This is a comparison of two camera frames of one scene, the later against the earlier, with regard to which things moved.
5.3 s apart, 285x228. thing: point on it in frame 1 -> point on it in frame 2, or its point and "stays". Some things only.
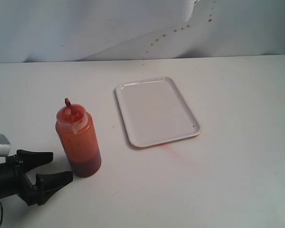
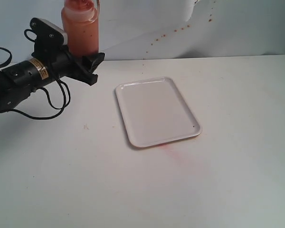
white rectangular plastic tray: (153, 111) stays
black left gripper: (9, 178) -> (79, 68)
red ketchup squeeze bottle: (80, 137) -> (80, 19)
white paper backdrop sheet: (23, 31) stays
